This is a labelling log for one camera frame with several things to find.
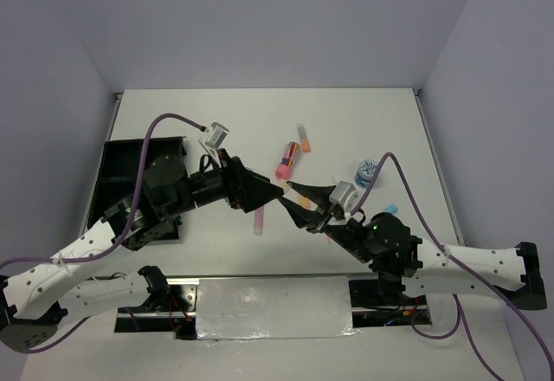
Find orange capped highlighter far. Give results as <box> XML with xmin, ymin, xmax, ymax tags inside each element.
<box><xmin>297</xmin><ymin>124</ymin><xmax>311</xmax><ymax>152</ymax></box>

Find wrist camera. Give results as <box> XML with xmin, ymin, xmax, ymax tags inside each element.
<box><xmin>198</xmin><ymin>122</ymin><xmax>229</xmax><ymax>158</ymax></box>
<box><xmin>329</xmin><ymin>181</ymin><xmax>359</xmax><ymax>221</ymax></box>

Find pink marker tube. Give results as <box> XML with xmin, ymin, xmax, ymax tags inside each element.
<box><xmin>274</xmin><ymin>142</ymin><xmax>300</xmax><ymax>181</ymax></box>

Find yellow orange highlighter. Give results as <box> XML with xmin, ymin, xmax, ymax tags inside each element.
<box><xmin>300</xmin><ymin>196</ymin><xmax>312</xmax><ymax>210</ymax></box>

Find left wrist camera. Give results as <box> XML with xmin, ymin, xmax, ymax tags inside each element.
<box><xmin>198</xmin><ymin>122</ymin><xmax>229</xmax><ymax>158</ymax></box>

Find black compartment organizer tray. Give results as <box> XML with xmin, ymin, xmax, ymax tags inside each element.
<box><xmin>87</xmin><ymin>137</ymin><xmax>186</xmax><ymax>244</ymax></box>

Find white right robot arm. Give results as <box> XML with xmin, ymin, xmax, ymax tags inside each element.
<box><xmin>279</xmin><ymin>182</ymin><xmax>547</xmax><ymax>311</ymax></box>

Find purple highlighter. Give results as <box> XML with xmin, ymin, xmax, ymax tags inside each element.
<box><xmin>253</xmin><ymin>207</ymin><xmax>264</xmax><ymax>236</ymax></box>

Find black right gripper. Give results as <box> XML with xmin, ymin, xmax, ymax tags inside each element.
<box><xmin>277</xmin><ymin>179</ymin><xmax>373</xmax><ymax>262</ymax></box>

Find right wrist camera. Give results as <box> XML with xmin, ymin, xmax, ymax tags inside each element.
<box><xmin>329</xmin><ymin>181</ymin><xmax>359</xmax><ymax>221</ymax></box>

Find right blue round tape container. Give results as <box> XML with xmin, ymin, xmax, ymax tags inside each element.
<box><xmin>354</xmin><ymin>159</ymin><xmax>378</xmax><ymax>189</ymax></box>

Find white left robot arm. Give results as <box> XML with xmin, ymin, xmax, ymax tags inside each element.
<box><xmin>1</xmin><ymin>151</ymin><xmax>284</xmax><ymax>353</ymax></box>

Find blue highlighter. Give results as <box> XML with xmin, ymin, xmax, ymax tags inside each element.
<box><xmin>383</xmin><ymin>204</ymin><xmax>398</xmax><ymax>215</ymax></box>

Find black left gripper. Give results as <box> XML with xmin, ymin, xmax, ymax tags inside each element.
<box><xmin>164</xmin><ymin>148</ymin><xmax>284</xmax><ymax>217</ymax></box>

